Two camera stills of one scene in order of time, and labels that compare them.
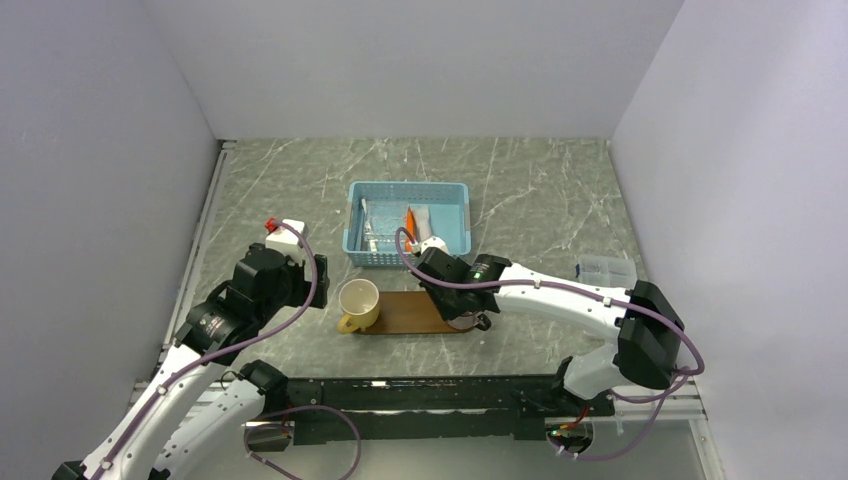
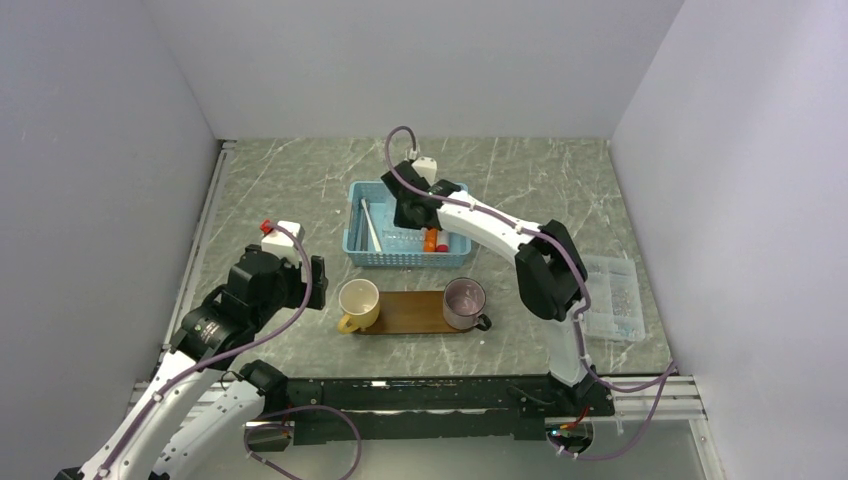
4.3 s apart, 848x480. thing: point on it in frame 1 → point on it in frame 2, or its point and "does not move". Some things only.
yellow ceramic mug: [359, 301] does not move
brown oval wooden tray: [408, 312] does not move
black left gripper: [304, 287] does not move
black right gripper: [446, 311] → [402, 221]
